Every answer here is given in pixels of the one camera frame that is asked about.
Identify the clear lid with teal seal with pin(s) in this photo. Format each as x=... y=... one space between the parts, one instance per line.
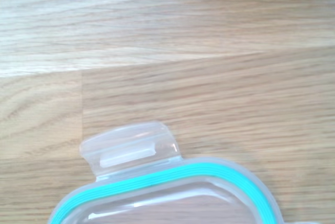
x=170 y=174

